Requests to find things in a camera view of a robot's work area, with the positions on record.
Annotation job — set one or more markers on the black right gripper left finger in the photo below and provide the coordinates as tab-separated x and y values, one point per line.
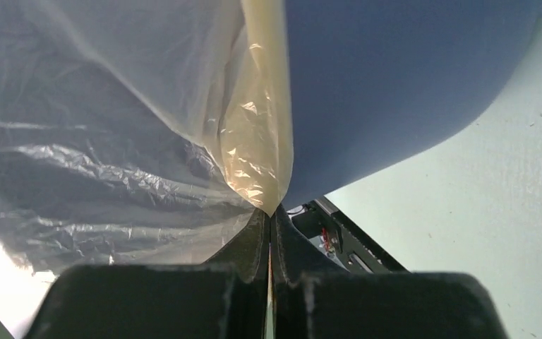
224	297

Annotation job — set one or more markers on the blue plastic trash bin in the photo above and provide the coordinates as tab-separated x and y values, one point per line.
375	82

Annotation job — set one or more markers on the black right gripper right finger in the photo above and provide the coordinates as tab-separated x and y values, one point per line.
316	298

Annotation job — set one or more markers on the translucent cream plastic trash bag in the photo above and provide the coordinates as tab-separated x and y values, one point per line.
134	132

